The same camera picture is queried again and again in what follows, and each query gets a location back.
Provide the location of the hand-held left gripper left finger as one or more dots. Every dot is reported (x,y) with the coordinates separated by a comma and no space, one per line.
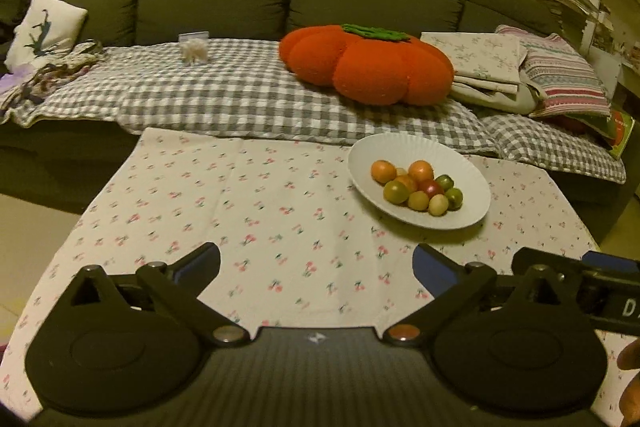
(197,264)

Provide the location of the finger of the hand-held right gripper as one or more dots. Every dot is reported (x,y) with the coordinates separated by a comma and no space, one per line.
(612,263)
(550,259)

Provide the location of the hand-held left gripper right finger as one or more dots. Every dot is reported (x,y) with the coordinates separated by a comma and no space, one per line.
(435,272)

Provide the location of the small yellow fruit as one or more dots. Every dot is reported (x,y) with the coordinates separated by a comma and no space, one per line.
(418,201)
(438,205)

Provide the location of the green lime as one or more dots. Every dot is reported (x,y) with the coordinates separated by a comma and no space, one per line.
(454,198)
(444,182)

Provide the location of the red tomato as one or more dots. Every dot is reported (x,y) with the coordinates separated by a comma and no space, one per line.
(430,188)

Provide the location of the green tomato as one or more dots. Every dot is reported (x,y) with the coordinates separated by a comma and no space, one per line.
(396,193)

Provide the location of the white ribbed plate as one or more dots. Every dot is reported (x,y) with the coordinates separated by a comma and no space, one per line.
(470,187)

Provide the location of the orange tangerine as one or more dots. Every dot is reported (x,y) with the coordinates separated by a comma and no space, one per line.
(406,183)
(420,169)
(383,171)

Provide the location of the small yellow-green fruit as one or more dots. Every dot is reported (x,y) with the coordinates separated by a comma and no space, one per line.
(401,172)

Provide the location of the person's right hand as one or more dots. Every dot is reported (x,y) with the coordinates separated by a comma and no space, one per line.
(632,357)

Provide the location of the cherry print tablecloth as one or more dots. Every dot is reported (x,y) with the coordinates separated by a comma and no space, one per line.
(275,207)

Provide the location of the red and green bag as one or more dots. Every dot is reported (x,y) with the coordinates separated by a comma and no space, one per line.
(620,129)

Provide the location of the folded grey-green cloth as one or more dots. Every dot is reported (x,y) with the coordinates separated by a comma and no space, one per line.
(510,99)

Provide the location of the grey checked blanket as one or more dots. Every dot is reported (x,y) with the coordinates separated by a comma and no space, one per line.
(225,97)

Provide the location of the striped pillow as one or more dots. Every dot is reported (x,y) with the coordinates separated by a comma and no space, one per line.
(565,72)

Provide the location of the small clear box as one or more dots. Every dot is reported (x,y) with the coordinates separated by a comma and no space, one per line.
(194,49)

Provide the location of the orange pumpkin cushion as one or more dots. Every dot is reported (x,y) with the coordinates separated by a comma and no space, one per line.
(370,67)

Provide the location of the folded floral cloth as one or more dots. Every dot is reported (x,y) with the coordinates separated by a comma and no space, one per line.
(480,52)

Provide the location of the purple patterned cloth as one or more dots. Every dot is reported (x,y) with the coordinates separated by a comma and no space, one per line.
(55,72)

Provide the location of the white embroidered cushion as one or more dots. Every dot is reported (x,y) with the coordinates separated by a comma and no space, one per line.
(50,27)

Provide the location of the dark cloth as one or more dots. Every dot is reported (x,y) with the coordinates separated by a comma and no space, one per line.
(10,7)

